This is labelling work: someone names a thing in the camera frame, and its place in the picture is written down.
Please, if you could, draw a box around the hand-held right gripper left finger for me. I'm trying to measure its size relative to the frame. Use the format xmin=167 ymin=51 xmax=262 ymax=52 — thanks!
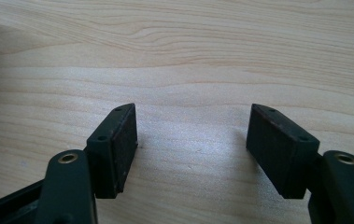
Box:
xmin=35 ymin=103 xmax=139 ymax=224

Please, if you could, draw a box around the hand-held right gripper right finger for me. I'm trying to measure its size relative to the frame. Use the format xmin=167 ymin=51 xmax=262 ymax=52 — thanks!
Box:
xmin=246 ymin=103 xmax=354 ymax=224

